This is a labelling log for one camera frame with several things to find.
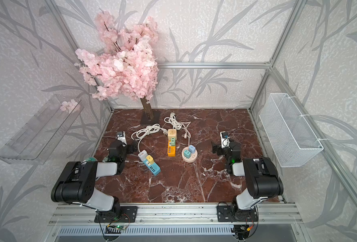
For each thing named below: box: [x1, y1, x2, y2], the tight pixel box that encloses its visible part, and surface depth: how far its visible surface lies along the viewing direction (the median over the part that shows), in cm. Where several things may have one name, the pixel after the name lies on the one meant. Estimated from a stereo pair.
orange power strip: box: [167, 140, 176, 157], surface depth 96 cm
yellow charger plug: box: [146, 154, 154, 165], surface depth 88 cm
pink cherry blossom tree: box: [75, 10, 161, 125], surface depth 75 cm
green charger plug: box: [170, 137, 176, 147], surface depth 96 cm
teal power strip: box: [143, 158, 161, 176], surface depth 88 cm
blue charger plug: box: [188, 144, 196, 154], surface depth 93 cm
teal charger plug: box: [183, 149, 192, 159], surface depth 91 cm
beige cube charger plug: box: [167, 128, 177, 141], surface depth 98 cm
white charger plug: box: [137, 149, 148, 161], surface depth 89 cm
